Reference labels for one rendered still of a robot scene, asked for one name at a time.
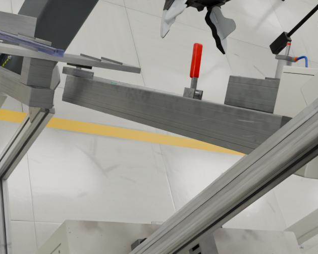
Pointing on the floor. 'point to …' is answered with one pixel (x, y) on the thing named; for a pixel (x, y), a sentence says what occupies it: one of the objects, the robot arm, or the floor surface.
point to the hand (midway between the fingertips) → (192, 48)
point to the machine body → (290, 241)
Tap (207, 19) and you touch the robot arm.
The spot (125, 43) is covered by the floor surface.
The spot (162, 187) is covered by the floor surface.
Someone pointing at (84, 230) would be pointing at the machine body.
